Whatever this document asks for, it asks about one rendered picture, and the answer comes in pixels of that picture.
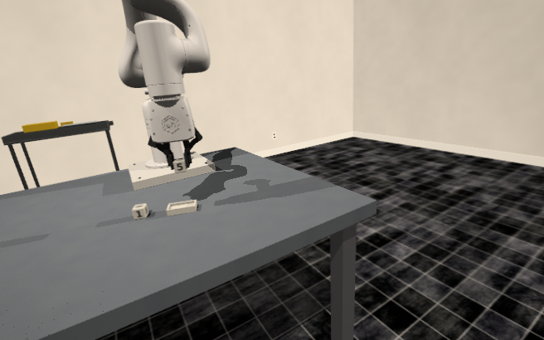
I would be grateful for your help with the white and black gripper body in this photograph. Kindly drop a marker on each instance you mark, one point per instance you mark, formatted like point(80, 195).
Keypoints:
point(170, 120)

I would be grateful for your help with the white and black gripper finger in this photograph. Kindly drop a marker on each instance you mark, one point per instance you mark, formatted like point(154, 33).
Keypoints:
point(188, 146)
point(163, 148)

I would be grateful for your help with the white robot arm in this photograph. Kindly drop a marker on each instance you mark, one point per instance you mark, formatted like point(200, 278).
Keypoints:
point(165, 58)

